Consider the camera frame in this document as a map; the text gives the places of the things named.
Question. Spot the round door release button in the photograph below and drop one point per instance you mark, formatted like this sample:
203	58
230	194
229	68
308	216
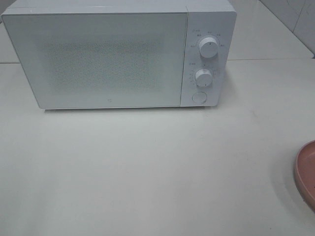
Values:
199	97

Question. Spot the white microwave door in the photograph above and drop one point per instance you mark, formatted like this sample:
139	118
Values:
101	60

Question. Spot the pink round plate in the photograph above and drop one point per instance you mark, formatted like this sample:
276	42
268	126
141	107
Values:
304	173

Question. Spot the lower white timer knob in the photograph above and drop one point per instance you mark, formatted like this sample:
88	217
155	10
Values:
203	77

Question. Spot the upper white control knob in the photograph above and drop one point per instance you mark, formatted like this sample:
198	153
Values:
208	46

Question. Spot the white microwave oven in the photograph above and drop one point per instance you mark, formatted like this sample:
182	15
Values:
204	17

